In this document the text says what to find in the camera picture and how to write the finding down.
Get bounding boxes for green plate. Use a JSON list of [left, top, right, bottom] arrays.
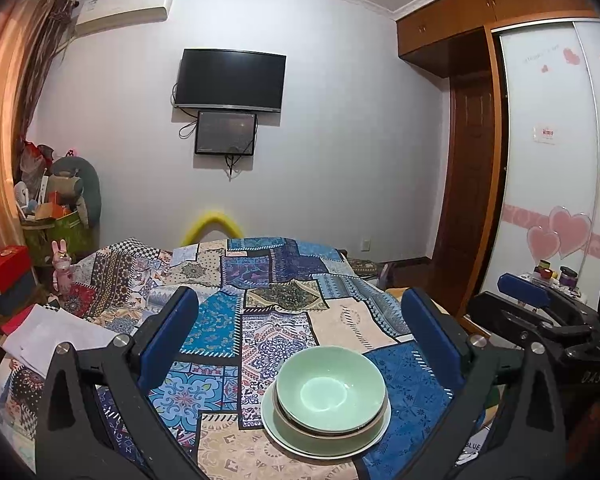
[[266, 385, 383, 455]]

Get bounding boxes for red box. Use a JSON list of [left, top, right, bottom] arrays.
[[0, 245, 33, 296]]

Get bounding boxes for pink rabbit toy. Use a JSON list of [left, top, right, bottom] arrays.
[[50, 240, 75, 293]]

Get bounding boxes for green storage box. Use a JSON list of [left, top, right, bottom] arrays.
[[22, 207, 96, 266]]

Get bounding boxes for yellow curved tube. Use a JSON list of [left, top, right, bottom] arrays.
[[182, 209, 243, 247]]

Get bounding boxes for white air conditioner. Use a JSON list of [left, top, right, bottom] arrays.
[[75, 0, 176, 38]]

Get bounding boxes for small black wall monitor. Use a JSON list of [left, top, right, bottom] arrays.
[[194, 110, 257, 157]]

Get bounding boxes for wooden overhead cabinet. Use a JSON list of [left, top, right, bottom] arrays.
[[395, 0, 596, 78]]

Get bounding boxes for dark blue box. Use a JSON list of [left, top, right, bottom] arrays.
[[0, 272, 37, 313]]

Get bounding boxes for white printed cloth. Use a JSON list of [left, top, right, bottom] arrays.
[[457, 437, 486, 467]]

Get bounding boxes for white paper sheets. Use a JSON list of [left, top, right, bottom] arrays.
[[2, 304, 118, 378]]

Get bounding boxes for brown patterned curtain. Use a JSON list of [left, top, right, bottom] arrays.
[[17, 0, 78, 136]]

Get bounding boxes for large black wall television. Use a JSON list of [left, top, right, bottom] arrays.
[[174, 49, 287, 113]]

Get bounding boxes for patchwork printed blanket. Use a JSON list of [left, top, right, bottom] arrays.
[[0, 235, 481, 480]]

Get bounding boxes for orange curtain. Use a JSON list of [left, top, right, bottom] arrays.
[[0, 0, 46, 261]]

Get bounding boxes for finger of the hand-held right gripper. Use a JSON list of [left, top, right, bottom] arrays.
[[466, 291, 596, 361], [497, 272, 588, 321]]

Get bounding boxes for grey plush toy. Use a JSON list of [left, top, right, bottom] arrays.
[[50, 156, 102, 231]]

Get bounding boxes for wooden door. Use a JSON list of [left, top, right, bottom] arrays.
[[432, 30, 507, 313]]

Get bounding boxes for patterned bag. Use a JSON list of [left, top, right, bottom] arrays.
[[347, 257, 391, 288]]

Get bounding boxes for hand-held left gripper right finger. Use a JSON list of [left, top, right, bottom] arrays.
[[401, 287, 568, 480]]

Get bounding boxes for white appliance with bottles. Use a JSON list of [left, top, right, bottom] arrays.
[[520, 270, 588, 306]]

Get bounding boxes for green bowl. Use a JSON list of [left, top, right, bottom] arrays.
[[276, 349, 387, 423]]

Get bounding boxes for red plastic bag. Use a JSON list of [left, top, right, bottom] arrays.
[[20, 140, 56, 181]]

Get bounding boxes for white wardrobe sliding door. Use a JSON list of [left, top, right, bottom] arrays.
[[480, 20, 600, 311]]

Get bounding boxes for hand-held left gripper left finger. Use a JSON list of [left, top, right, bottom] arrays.
[[35, 285, 211, 480]]

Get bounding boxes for white plate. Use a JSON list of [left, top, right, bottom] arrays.
[[261, 380, 392, 459]]

